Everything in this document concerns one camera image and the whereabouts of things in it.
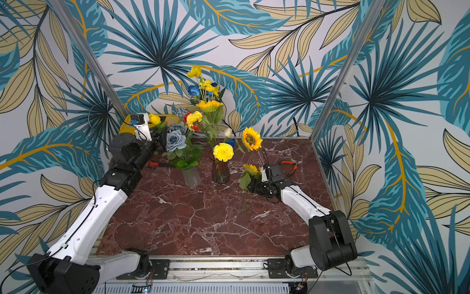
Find yellow black toolbox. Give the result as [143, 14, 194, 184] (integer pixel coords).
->
[119, 115, 179, 143]

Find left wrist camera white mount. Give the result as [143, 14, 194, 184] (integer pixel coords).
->
[130, 113, 152, 142]

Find orange handled pliers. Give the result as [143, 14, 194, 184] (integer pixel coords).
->
[279, 160, 303, 176]

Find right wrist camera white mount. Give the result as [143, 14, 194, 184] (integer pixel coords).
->
[260, 165, 270, 182]

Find tall sunflower on right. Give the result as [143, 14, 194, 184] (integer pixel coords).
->
[236, 127, 263, 154]

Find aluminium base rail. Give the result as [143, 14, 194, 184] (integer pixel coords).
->
[95, 256, 379, 294]

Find clear glass vase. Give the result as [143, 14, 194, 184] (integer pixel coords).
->
[182, 166, 201, 189]

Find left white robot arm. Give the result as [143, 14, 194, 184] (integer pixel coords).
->
[26, 129, 166, 294]

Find yellow marigold flower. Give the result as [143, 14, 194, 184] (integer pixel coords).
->
[213, 143, 234, 162]

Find grey blue rose bunch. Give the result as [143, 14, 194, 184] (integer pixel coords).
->
[163, 122, 203, 170]

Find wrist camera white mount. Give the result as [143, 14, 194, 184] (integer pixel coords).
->
[130, 113, 152, 142]
[260, 165, 270, 182]

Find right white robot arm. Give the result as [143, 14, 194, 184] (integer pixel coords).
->
[247, 164, 358, 274]

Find dark tinted glass vase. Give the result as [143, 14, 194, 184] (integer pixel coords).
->
[211, 160, 231, 184]

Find red pipe wrench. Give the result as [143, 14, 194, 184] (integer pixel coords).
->
[145, 161, 174, 168]

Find tall mixed flower bouquet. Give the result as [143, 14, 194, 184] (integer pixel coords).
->
[183, 66, 235, 147]

